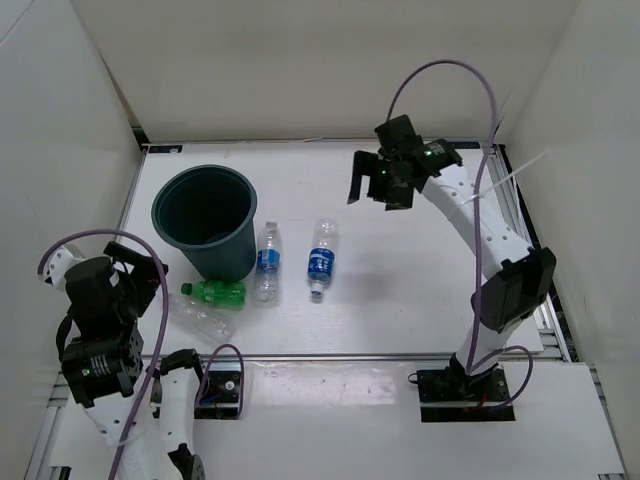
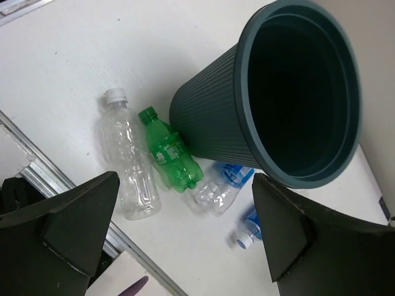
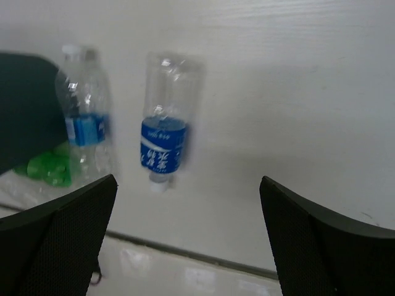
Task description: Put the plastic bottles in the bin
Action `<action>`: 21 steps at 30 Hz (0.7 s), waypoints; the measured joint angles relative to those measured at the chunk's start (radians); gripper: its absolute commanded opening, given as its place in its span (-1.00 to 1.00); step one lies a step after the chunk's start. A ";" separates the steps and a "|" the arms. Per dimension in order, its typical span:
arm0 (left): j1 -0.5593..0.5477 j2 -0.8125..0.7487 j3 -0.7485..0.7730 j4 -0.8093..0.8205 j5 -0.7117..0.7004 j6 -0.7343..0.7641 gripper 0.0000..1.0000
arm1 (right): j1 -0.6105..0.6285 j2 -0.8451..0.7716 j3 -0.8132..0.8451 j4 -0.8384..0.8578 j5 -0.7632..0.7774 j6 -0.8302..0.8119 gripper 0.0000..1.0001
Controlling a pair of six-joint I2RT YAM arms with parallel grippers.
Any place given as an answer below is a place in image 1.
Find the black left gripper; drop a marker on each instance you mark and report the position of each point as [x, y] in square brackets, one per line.
[144, 274]

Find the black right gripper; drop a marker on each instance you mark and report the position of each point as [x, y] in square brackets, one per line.
[368, 164]

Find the blue label bottle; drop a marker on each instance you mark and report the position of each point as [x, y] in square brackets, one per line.
[322, 256]
[267, 274]

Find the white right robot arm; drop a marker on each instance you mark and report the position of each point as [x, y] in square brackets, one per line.
[514, 276]

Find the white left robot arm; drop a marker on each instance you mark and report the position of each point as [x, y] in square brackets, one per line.
[144, 411]

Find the dark teal ribbed bin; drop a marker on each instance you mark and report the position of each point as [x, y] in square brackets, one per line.
[207, 212]

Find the clear plastic bottle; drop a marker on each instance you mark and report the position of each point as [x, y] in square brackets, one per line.
[200, 320]

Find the green plastic bottle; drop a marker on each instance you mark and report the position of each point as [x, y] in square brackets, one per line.
[216, 293]

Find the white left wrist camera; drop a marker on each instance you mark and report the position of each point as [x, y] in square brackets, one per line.
[62, 260]

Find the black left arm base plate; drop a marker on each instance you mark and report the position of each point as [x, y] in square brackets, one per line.
[224, 394]

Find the white cable tie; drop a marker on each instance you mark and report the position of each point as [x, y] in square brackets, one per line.
[482, 193]

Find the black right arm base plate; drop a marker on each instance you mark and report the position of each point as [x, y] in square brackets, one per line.
[443, 399]

